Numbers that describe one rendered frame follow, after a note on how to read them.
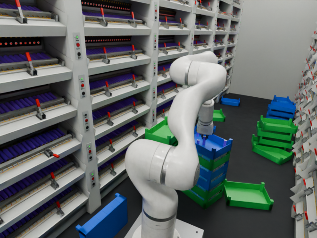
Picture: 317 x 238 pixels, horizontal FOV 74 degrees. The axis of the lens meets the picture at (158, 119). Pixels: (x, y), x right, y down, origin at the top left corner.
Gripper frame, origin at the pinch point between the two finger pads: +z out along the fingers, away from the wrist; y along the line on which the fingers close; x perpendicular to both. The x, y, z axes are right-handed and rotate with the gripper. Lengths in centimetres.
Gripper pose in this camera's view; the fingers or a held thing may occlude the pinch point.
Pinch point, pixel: (204, 136)
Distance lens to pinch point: 146.6
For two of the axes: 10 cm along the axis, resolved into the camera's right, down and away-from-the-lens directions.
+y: 9.4, 1.6, -3.1
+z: 1.2, 6.8, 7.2
